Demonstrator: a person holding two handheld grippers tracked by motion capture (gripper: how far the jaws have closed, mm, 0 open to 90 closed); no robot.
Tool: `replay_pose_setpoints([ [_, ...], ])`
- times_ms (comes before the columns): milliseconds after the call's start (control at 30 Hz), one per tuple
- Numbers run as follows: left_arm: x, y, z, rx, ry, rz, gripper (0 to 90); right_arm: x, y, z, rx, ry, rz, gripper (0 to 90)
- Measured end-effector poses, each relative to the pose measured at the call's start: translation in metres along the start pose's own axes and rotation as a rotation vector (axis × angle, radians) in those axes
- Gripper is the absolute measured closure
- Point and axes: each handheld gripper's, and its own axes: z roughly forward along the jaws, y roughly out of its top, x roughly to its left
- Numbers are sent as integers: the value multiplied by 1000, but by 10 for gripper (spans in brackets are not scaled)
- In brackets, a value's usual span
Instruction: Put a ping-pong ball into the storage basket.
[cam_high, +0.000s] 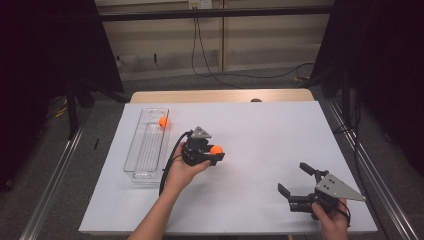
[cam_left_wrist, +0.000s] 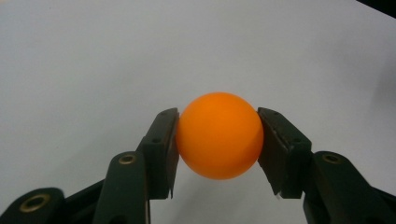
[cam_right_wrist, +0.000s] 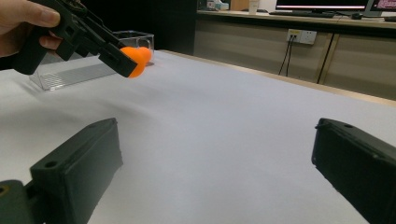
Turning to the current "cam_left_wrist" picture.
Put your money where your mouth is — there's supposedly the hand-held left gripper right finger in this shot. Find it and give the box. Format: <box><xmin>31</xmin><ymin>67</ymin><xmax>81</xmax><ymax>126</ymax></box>
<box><xmin>257</xmin><ymin>106</ymin><xmax>313</xmax><ymax>200</ymax></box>

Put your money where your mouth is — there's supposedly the orange ping-pong ball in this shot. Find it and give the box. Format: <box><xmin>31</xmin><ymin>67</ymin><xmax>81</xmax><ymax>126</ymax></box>
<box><xmin>176</xmin><ymin>91</ymin><xmax>265</xmax><ymax>181</ymax></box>

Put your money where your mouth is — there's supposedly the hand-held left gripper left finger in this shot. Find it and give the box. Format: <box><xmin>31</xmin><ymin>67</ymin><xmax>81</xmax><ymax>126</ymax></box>
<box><xmin>136</xmin><ymin>107</ymin><xmax>180</xmax><ymax>200</ymax></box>

